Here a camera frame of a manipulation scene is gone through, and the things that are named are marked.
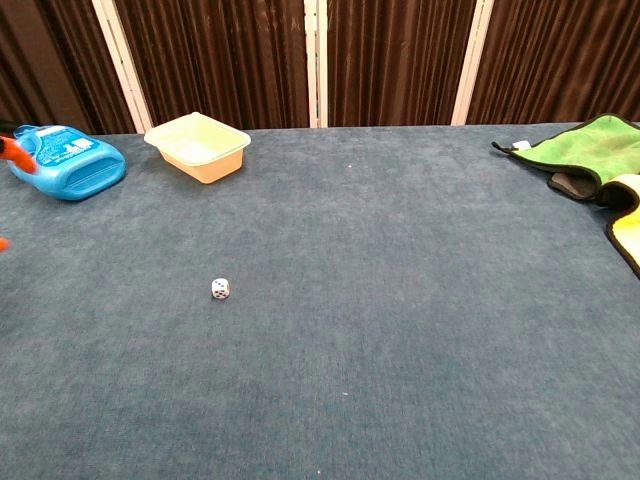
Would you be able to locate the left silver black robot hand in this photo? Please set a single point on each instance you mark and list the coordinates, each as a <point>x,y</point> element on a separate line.
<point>24,159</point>

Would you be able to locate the blue detergent bottle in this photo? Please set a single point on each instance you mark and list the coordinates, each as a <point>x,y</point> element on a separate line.
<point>75,160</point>

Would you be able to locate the brown curtain screen panel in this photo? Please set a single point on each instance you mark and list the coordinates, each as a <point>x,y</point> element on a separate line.
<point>50,60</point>
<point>395,60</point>
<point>220,60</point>
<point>560,55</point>

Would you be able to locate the cream plastic container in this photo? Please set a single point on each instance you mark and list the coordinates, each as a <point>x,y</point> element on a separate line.
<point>200,150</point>

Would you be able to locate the small white ball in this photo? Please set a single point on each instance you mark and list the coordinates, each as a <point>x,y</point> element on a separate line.
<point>220,288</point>

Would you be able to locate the blue table cover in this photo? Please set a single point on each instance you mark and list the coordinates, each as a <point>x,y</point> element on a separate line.
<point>350,300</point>

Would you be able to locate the green microfibre cloth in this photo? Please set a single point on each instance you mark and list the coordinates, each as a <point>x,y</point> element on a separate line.
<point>590,150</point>

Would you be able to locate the yellow microfibre cloth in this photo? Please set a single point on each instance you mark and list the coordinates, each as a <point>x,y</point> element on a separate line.
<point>631,220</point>

